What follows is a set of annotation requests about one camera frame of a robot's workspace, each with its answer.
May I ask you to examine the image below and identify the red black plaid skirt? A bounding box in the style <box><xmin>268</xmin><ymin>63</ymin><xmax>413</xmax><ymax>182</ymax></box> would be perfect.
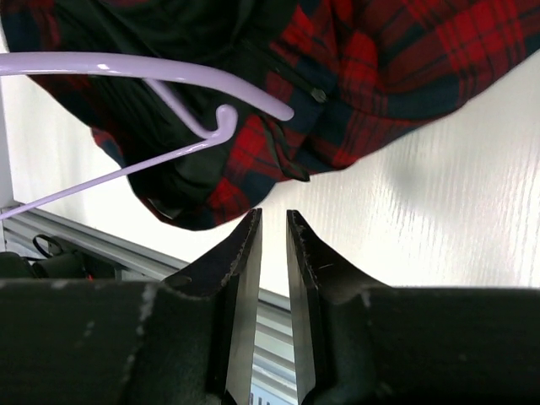
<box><xmin>1</xmin><ymin>1</ymin><xmax>539</xmax><ymax>230</ymax></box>

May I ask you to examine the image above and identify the lilac plastic hanger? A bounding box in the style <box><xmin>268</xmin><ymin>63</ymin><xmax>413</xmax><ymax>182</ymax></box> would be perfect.
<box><xmin>0</xmin><ymin>51</ymin><xmax>295</xmax><ymax>220</ymax></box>

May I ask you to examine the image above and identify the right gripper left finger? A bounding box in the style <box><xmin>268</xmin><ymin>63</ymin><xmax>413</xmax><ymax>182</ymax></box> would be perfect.
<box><xmin>1</xmin><ymin>209</ymin><xmax>262</xmax><ymax>404</ymax></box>

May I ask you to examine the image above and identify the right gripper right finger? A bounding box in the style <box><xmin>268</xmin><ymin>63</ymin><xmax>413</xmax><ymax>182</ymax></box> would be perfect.
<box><xmin>287</xmin><ymin>210</ymin><xmax>539</xmax><ymax>404</ymax></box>

